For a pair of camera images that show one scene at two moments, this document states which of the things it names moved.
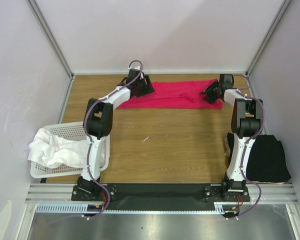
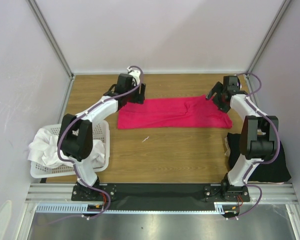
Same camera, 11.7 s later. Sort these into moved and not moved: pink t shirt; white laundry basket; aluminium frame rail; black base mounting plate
Moved: pink t shirt
Not moved: white laundry basket; black base mounting plate; aluminium frame rail
